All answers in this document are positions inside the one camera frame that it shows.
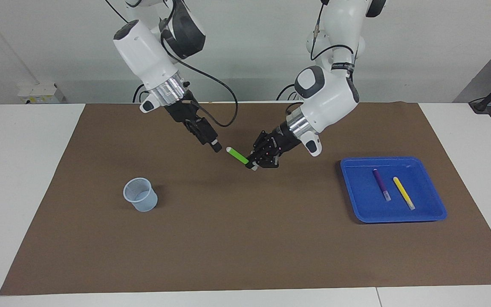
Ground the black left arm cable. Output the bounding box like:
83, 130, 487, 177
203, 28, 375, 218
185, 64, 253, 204
311, 0, 357, 60

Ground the white power box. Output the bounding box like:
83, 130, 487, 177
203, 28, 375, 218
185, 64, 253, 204
17, 82, 66, 104

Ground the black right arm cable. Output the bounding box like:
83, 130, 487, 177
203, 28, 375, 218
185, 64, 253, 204
105, 0, 238, 127

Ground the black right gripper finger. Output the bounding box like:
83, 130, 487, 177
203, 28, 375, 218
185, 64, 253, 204
194, 119, 219, 144
186, 122, 223, 153

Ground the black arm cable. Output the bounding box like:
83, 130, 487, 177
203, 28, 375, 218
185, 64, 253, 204
311, 0, 357, 60
105, 0, 238, 127

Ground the blue plastic tray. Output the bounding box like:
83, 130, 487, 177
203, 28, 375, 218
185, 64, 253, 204
340, 156, 448, 223

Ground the yellow pen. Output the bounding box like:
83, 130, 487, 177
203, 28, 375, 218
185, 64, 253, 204
393, 177, 416, 210

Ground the brown table mat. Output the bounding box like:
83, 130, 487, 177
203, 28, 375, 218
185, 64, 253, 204
0, 101, 491, 296

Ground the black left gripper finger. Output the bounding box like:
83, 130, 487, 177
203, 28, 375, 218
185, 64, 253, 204
252, 131, 271, 156
246, 151, 280, 170

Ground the translucent plastic cup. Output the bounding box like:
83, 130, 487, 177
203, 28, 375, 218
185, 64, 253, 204
123, 177, 159, 212

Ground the black base cable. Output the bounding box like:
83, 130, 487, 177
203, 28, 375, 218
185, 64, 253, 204
133, 83, 150, 103
276, 83, 298, 101

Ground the purple pen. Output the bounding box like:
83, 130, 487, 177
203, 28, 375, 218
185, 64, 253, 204
373, 169, 392, 202

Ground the green pen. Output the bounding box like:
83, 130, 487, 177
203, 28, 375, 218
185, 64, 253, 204
226, 147, 258, 171

